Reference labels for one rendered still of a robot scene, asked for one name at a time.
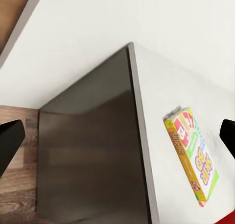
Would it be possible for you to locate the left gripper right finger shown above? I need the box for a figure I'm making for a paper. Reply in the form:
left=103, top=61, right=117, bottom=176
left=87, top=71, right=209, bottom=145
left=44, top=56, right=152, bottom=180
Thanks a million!
left=219, top=119, right=235, bottom=159

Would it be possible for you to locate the board game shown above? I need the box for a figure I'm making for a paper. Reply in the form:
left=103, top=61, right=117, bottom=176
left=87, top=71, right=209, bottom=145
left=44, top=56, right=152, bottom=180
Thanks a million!
left=164, top=106, right=219, bottom=207

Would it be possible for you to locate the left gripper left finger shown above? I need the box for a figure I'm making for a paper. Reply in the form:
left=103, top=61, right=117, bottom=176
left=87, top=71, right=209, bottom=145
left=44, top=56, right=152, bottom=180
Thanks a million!
left=0, top=119, right=25, bottom=178

